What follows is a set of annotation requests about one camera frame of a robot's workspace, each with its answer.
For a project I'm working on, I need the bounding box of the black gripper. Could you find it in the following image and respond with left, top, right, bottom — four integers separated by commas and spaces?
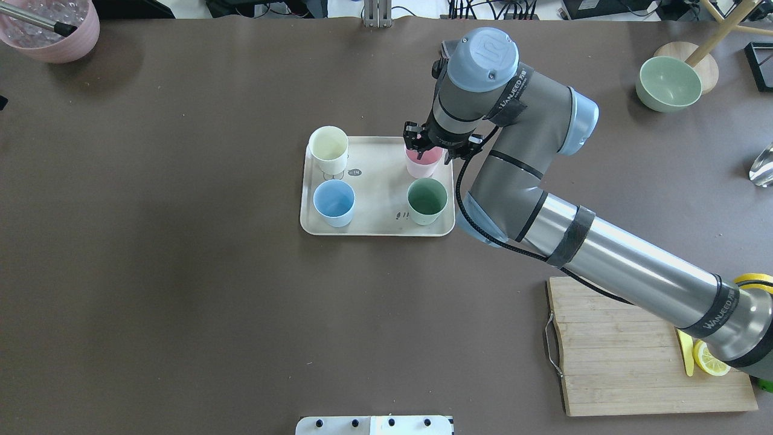
403, 121, 485, 165

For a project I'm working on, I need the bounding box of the pink plastic cup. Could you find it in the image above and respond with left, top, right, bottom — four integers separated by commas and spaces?
404, 147, 445, 179

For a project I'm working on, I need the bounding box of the green plastic cup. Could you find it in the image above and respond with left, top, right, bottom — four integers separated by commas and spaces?
406, 177, 448, 225

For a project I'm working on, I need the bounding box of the cream yellow plastic cup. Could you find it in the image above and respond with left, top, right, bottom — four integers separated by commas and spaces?
307, 126, 350, 176

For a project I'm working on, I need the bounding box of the blue plastic cup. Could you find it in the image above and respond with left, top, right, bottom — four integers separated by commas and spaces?
313, 179, 356, 228

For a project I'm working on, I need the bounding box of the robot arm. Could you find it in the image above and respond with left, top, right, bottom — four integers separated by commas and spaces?
404, 24, 771, 380

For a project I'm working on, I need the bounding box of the cream rabbit tray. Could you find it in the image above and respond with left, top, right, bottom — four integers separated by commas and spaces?
299, 136, 456, 237

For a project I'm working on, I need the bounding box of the green bowl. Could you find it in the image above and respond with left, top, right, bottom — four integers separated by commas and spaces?
635, 57, 703, 113

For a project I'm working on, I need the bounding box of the wooden cutting board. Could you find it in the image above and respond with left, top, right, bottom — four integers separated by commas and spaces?
547, 276, 757, 417

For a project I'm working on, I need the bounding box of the wooden stand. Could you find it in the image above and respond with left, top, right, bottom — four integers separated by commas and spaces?
654, 1, 771, 95

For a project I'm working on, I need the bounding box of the yellow plastic knife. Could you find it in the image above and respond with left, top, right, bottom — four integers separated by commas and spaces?
675, 329, 695, 377

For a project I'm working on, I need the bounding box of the clear glass object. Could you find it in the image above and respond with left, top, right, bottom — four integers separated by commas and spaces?
748, 143, 772, 188

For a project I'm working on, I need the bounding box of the upper lemon slice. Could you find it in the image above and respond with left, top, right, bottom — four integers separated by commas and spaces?
692, 340, 731, 376

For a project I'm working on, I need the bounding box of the pink bowl with ice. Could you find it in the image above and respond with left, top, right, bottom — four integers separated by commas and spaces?
1, 1, 100, 63

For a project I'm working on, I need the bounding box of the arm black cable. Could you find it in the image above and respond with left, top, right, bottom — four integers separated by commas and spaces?
454, 124, 633, 306

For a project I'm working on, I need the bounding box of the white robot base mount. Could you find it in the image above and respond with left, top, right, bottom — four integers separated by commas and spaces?
295, 414, 455, 434

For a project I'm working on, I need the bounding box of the black frame object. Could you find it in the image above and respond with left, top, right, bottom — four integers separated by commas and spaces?
743, 42, 772, 93

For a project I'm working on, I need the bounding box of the metal scoop handle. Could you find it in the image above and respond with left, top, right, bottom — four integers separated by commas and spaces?
1, 2, 78, 37

